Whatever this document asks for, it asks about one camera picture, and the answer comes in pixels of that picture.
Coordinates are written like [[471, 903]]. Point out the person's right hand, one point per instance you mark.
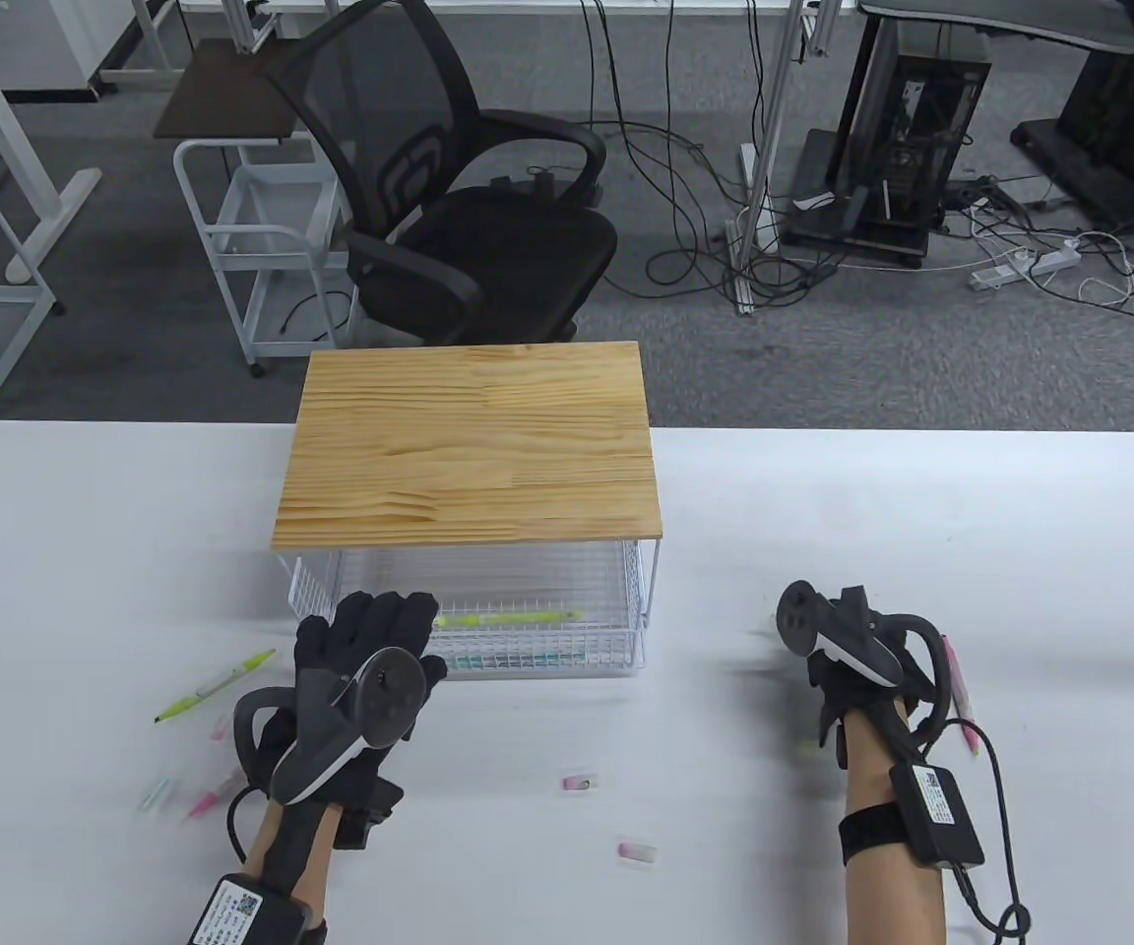
[[872, 699]]

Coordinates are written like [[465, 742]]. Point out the person's left hand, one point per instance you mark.
[[360, 625]]

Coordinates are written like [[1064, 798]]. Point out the pink double-ended highlighter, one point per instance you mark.
[[213, 795], [961, 694]]

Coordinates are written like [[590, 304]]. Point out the green double-ended highlighter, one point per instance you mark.
[[218, 682], [508, 619]]

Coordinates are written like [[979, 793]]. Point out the teal double-ended highlighter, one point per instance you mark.
[[537, 661]]

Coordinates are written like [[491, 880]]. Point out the teal highlighter cap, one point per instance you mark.
[[156, 792]]

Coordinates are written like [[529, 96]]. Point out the person's right forearm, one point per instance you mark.
[[892, 906]]

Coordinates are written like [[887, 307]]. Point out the person's left forearm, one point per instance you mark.
[[286, 837]]

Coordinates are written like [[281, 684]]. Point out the black grey tracker controller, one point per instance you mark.
[[331, 738], [852, 640]]

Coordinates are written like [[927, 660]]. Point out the black mesh office chair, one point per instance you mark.
[[488, 246]]

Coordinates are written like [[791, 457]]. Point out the white metal cart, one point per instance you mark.
[[252, 236]]

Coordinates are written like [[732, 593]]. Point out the white power strip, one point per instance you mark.
[[1020, 266]]

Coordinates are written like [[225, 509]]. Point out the brown side table top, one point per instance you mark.
[[222, 98]]

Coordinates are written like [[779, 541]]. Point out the black computer tower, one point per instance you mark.
[[921, 128]]

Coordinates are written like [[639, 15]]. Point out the black equipment stand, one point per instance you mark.
[[1118, 118]]

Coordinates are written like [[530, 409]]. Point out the white cabinet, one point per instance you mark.
[[45, 44]]

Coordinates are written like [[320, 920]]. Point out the grey desk top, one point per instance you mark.
[[1020, 25]]

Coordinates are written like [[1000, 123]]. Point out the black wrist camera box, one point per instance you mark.
[[252, 911], [936, 812]]

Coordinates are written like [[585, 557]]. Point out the aluminium profile post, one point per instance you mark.
[[769, 128]]

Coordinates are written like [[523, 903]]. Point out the aluminium desk frame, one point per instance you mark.
[[254, 28]]

